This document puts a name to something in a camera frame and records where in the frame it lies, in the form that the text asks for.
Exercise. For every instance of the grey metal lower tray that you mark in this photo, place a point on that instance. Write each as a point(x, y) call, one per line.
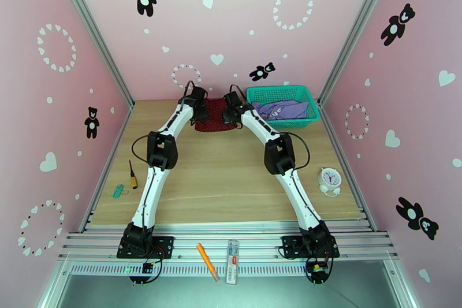
point(270, 292)

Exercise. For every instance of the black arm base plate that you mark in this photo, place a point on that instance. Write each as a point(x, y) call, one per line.
point(164, 245)
point(290, 245)

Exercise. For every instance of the aluminium frame post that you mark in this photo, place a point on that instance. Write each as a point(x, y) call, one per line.
point(90, 30)
point(357, 29)

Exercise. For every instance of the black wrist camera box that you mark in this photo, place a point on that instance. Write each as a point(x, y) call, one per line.
point(232, 98)
point(197, 94)

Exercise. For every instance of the aluminium front rail platform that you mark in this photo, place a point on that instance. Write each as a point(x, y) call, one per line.
point(260, 247)

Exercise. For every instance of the purple shirt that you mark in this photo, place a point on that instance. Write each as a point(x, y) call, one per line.
point(285, 112)

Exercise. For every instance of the orange pen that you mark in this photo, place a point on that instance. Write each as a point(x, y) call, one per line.
point(205, 260)

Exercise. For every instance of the circuit board with yellow connector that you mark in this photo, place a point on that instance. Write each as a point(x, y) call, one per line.
point(319, 271)

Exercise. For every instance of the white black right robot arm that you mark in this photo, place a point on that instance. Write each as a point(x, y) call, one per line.
point(299, 191)

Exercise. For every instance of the white alarm clock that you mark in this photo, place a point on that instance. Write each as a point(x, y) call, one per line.
point(329, 178)

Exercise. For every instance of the aluminium table side rail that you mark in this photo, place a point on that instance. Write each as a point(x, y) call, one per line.
point(348, 168)
point(103, 173)

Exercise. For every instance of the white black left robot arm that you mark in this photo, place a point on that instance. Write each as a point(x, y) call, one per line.
point(151, 187)

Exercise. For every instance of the perforated metal strip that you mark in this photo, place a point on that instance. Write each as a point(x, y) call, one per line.
point(180, 270)

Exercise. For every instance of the clear plastic case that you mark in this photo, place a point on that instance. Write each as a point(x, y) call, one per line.
point(232, 263)

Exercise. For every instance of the green binder clip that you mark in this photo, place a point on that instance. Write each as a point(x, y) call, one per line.
point(118, 191)

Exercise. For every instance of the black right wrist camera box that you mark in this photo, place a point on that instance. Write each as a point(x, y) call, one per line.
point(232, 98)

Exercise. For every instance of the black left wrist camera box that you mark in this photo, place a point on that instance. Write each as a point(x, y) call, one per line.
point(197, 94)

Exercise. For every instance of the small black circuit board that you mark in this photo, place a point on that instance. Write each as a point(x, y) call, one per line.
point(147, 268)

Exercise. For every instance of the red white-dotted cloth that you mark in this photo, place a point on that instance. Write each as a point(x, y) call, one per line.
point(214, 115)

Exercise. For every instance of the teal plastic laundry basket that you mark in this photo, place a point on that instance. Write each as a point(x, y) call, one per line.
point(288, 124)

